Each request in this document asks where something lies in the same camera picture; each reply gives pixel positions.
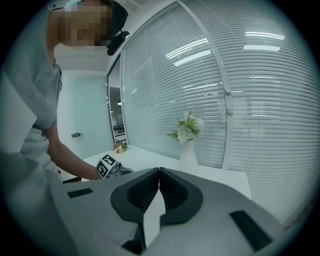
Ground pink flower bouquet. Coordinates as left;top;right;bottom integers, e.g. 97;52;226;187
112;141;129;154

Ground black head-mounted camera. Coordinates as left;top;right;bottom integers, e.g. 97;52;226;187
106;0;131;57

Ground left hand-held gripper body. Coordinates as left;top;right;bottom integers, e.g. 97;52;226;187
95;154;124;180

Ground person's left forearm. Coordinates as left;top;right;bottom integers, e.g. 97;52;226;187
46;122;104;182

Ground white table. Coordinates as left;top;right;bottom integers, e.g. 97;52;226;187
62;144;252;201

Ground white window blinds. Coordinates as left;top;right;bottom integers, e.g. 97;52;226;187
120;0;320;226

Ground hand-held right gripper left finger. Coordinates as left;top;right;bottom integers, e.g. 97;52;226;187
48;167;161;256

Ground person's head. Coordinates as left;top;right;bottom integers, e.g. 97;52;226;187
47;0;114;49

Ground person's grey shirt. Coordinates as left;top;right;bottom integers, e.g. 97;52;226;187
0;4;64;176

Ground white vase with white flowers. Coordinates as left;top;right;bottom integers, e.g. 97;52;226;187
166;110;206;176

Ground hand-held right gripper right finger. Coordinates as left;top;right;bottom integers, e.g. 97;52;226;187
149;167;286;256

